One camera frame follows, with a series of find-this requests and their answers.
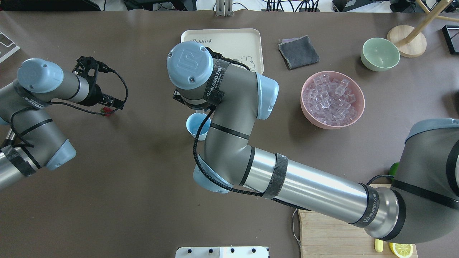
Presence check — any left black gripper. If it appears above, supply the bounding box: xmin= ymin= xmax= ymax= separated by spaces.
xmin=73 ymin=56 xmax=126 ymax=110

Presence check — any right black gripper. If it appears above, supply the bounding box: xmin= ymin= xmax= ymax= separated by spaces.
xmin=173 ymin=90 xmax=211 ymax=111

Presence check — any red strawberry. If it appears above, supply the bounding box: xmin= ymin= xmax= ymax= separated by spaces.
xmin=100 ymin=106 xmax=113 ymax=116

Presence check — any light blue plastic cup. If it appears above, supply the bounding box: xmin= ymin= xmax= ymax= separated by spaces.
xmin=186 ymin=113 xmax=211 ymax=141

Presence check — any clear ice cube pile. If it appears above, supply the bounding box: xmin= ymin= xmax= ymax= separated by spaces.
xmin=303 ymin=73 xmax=359 ymax=126

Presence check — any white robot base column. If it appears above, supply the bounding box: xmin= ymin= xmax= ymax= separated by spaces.
xmin=175 ymin=245 xmax=270 ymax=258

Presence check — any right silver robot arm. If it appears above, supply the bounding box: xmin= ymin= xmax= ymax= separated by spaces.
xmin=167 ymin=41 xmax=459 ymax=244

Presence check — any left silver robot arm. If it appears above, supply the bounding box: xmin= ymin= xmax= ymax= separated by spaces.
xmin=0 ymin=57 xmax=127 ymax=190

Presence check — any white cup rack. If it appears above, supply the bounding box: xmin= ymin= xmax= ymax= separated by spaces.
xmin=0 ymin=32 xmax=20 ymax=63

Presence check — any wooden cup stand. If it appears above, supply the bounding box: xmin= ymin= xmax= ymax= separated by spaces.
xmin=387 ymin=0 xmax=458 ymax=58

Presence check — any cream rabbit tray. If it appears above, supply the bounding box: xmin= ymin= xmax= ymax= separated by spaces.
xmin=180 ymin=28 xmax=264 ymax=74

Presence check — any grey folded cloth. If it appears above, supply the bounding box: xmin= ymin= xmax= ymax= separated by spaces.
xmin=278 ymin=35 xmax=320 ymax=69

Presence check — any pink bowl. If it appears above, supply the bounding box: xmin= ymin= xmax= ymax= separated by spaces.
xmin=301 ymin=71 xmax=365 ymax=130

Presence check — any green bowl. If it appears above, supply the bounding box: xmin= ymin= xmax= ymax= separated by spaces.
xmin=360 ymin=38 xmax=400 ymax=72

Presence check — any green lime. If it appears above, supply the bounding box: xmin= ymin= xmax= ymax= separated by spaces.
xmin=388 ymin=162 xmax=399 ymax=177

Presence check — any lemon slice at board edge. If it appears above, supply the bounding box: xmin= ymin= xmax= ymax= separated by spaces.
xmin=389 ymin=242 xmax=414 ymax=258

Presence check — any wine glass holder tray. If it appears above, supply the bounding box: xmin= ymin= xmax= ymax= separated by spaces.
xmin=441 ymin=25 xmax=459 ymax=55

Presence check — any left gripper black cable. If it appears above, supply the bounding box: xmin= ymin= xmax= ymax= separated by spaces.
xmin=9 ymin=63 xmax=129 ymax=147

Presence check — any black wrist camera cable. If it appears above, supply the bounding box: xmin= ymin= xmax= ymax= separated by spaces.
xmin=193 ymin=47 xmax=395 ymax=211

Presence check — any aluminium frame post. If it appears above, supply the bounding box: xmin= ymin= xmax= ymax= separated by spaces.
xmin=216 ymin=0 xmax=234 ymax=17

